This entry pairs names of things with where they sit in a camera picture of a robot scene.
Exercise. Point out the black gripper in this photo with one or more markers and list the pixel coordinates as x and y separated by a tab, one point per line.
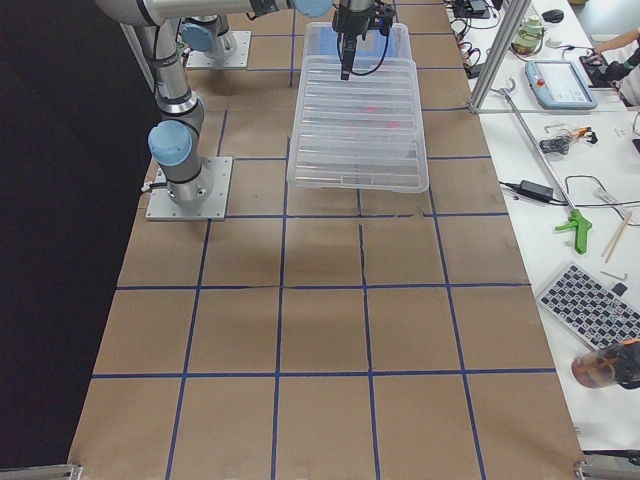
348	26

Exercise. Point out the clear plastic box lid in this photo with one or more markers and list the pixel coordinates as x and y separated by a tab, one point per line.
336	144

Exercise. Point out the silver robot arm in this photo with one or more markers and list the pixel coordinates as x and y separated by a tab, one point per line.
173	143
209	35

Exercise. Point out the clear plastic storage box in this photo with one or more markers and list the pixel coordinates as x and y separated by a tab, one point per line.
321	40

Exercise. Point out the teach pendant tablet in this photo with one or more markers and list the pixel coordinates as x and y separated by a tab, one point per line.
558	85

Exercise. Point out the black power adapter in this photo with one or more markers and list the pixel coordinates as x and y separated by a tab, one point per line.
531	190

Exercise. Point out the long reach grabber tool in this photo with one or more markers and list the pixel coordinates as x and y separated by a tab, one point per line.
576	221

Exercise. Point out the wooden chopsticks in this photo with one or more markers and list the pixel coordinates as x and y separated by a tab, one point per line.
613	242

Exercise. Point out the checkered calibration board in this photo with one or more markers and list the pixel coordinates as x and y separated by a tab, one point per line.
588	309

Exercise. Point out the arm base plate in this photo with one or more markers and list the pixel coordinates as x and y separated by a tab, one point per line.
205	197
229	52

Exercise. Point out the aluminium frame post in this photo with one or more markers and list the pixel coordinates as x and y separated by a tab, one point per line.
511	20

